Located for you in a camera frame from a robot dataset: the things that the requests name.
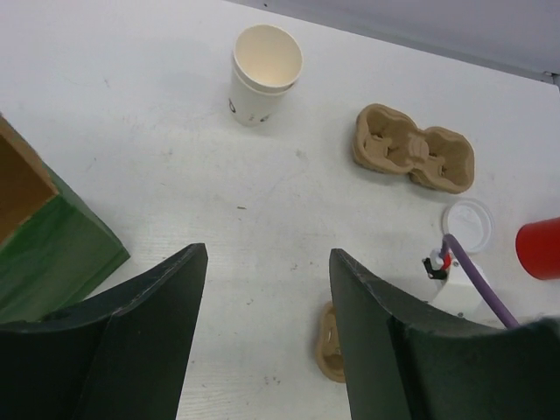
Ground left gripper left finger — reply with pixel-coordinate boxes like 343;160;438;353
1;243;207;419

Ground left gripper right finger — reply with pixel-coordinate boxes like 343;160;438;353
329;248;559;419

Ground brown pulp cup carrier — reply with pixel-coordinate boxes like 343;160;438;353
352;104;475;194
314;302;346;383

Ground brown green paper bag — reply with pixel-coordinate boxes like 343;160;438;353
1;119;130;323

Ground white plastic lid stack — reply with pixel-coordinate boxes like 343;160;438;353
441;199;494;255

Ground red straw holder cup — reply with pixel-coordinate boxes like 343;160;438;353
515;218;560;281

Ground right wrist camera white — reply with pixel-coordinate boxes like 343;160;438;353
423;248;515;327

